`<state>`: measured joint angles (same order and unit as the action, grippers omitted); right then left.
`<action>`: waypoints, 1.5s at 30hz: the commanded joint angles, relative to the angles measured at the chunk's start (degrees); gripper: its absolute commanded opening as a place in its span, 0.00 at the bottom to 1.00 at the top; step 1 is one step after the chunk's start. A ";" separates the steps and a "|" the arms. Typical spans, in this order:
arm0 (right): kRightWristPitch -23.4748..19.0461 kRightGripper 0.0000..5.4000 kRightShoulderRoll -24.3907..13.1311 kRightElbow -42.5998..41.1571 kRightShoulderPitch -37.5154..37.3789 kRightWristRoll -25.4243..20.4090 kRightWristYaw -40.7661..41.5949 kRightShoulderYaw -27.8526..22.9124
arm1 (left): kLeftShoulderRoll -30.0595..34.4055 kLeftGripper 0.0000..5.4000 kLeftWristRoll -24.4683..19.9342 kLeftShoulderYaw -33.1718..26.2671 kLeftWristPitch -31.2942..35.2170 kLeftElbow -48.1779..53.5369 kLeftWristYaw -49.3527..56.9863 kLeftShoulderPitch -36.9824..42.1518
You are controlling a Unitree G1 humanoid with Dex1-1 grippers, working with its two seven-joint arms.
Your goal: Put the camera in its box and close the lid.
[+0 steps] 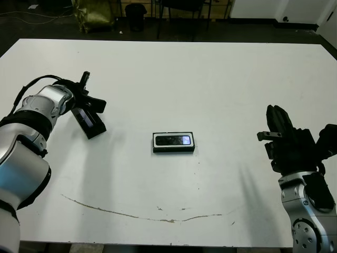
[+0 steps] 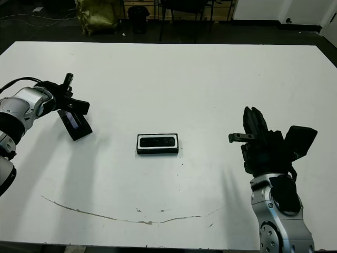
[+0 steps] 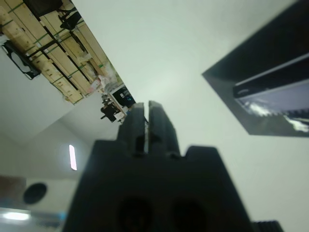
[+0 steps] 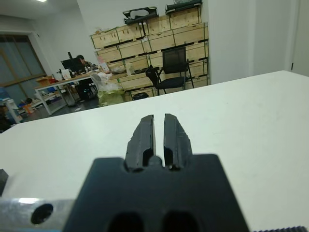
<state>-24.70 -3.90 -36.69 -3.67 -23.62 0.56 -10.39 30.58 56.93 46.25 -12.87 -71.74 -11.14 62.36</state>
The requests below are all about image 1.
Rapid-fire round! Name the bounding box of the white floor cable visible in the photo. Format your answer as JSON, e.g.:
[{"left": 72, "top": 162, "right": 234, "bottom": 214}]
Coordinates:
[{"left": 0, "top": 10, "right": 72, "bottom": 26}]

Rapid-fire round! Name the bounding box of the black trash bin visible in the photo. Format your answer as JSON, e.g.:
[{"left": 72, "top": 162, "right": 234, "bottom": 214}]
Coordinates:
[{"left": 124, "top": 4, "right": 147, "bottom": 32}]

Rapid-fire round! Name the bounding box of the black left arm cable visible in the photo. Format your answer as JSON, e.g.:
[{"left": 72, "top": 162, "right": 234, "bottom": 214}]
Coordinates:
[{"left": 7, "top": 74, "right": 71, "bottom": 118}]

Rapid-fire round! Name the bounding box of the black box white insert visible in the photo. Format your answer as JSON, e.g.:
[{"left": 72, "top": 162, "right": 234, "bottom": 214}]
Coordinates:
[{"left": 152, "top": 131, "right": 196, "bottom": 154}]

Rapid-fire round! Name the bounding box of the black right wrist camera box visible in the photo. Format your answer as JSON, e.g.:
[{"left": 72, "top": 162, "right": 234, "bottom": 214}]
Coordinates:
[{"left": 314, "top": 123, "right": 337, "bottom": 161}]

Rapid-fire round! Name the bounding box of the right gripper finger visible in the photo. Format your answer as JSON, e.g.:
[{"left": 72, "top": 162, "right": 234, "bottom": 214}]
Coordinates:
[
  {"left": 266, "top": 104, "right": 284, "bottom": 133},
  {"left": 273, "top": 105, "right": 296, "bottom": 131}
]

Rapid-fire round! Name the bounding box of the black printed box lid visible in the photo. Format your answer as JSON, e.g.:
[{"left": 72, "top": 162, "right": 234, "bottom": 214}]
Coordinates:
[{"left": 70, "top": 106, "right": 107, "bottom": 140}]

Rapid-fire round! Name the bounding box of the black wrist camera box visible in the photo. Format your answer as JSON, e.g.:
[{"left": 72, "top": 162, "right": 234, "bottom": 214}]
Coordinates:
[
  {"left": 85, "top": 95, "right": 107, "bottom": 114},
  {"left": 314, "top": 123, "right": 337, "bottom": 161}
]

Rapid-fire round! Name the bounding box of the black mesh office chair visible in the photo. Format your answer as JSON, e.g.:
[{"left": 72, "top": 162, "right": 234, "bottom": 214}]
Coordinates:
[{"left": 156, "top": 0, "right": 211, "bottom": 42}]

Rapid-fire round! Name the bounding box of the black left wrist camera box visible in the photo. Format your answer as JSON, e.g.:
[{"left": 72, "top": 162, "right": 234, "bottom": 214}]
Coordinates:
[{"left": 85, "top": 95, "right": 107, "bottom": 114}]

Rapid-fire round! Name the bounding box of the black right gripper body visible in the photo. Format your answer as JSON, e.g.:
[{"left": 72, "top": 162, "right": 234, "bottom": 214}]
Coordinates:
[{"left": 257, "top": 129, "right": 328, "bottom": 175}]

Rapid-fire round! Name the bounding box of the yellow green plastic bag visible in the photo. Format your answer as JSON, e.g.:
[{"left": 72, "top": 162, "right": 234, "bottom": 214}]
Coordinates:
[{"left": 73, "top": 0, "right": 116, "bottom": 34}]

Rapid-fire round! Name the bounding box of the white door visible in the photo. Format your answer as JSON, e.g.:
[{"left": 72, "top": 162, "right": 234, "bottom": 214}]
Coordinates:
[{"left": 317, "top": 0, "right": 337, "bottom": 51}]

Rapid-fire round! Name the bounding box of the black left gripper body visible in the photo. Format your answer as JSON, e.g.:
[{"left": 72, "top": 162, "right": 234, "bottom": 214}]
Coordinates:
[{"left": 54, "top": 72, "right": 92, "bottom": 112}]

